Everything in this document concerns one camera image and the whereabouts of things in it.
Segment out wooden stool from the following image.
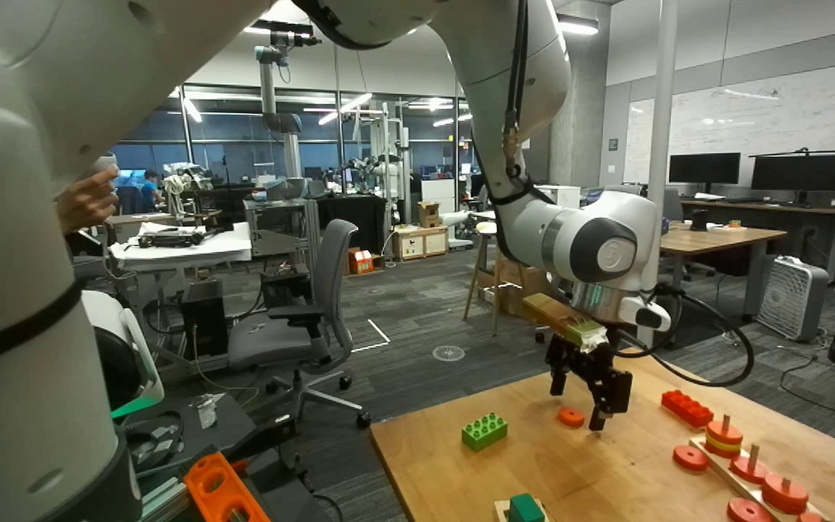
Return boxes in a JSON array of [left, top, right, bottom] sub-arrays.
[[461, 217, 505, 325]]

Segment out yellow orange wooden ring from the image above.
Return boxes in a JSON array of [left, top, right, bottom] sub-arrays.
[[705, 415, 744, 462]]

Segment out cardboard box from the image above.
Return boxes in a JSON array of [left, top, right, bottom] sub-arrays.
[[489, 257, 557, 318]]

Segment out orange spirit level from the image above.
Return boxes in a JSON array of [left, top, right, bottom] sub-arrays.
[[180, 449, 271, 522]]

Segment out white cup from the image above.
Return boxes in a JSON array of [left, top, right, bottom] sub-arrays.
[[193, 392, 223, 431]]

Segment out white handheld controller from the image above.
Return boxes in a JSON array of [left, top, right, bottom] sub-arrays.
[[90, 151, 125, 179]]

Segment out teal wooden block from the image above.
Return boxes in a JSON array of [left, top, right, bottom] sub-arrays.
[[505, 489, 547, 522]]

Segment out wooden ring stacker base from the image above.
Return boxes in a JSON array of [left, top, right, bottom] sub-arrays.
[[689, 431, 826, 522]]

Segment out red toy brick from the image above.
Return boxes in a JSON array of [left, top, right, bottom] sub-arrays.
[[658, 386, 716, 430]]

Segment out black tool cart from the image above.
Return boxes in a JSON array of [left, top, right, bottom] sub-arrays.
[[119, 389, 280, 522]]

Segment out white work table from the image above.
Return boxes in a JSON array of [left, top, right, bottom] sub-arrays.
[[107, 219, 255, 276]]

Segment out person's hand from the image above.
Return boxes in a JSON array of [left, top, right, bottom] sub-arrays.
[[52, 167, 122, 235]]

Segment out small black monitor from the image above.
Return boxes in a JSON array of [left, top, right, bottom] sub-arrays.
[[667, 151, 744, 193]]

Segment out white storage boxes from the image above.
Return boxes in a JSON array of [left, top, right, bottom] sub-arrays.
[[391, 219, 452, 263]]

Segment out green toy brick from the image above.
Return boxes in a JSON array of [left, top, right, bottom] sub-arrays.
[[457, 411, 512, 454]]

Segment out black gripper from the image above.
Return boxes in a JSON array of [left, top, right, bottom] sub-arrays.
[[541, 331, 635, 436]]

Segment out white box fan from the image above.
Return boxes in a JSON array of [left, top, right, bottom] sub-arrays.
[[754, 253, 832, 346]]

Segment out grey office chair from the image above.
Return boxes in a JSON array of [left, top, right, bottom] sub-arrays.
[[225, 214, 374, 436]]

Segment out wide black monitor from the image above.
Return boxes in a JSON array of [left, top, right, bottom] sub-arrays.
[[748, 151, 835, 193]]

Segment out small orange box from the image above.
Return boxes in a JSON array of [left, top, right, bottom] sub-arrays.
[[344, 246, 380, 279]]

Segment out tan wrist camera block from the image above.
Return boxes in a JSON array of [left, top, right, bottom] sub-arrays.
[[519, 291, 609, 353]]

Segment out wooden desk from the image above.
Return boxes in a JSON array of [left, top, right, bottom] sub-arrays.
[[658, 219, 790, 325]]

